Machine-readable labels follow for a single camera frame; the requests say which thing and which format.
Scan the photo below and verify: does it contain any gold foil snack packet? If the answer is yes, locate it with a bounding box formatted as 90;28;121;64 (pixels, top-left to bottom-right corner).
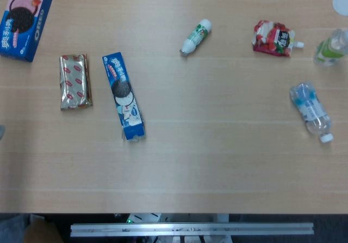
59;54;93;111

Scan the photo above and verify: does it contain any small white yogurt bottle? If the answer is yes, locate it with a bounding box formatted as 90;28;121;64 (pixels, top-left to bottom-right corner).
179;18;213;57

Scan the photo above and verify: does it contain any white round lid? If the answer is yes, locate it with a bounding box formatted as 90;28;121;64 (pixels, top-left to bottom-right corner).
332;0;348;17

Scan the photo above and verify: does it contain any aluminium profile rail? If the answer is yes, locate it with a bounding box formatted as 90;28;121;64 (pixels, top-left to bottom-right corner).
70;222;315;238

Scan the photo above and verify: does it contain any green label drink bottle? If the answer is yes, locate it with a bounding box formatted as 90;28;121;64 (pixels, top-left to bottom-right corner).
313;28;348;67

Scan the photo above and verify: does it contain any long blue Oreo pack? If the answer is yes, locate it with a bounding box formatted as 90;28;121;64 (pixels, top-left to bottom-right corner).
102;52;147;143

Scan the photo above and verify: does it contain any white robot base chassis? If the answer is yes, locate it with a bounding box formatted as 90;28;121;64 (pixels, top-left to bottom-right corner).
126;213;231;243

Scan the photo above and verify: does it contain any clear blue label water bottle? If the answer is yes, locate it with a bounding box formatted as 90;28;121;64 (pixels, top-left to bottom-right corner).
289;82;334;144

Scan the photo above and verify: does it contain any red strawberry spout pouch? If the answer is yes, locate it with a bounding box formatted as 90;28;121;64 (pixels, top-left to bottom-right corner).
252;20;305;58

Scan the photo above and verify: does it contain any large pink blue Oreo box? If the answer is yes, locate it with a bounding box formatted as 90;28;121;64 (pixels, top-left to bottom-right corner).
0;0;54;63

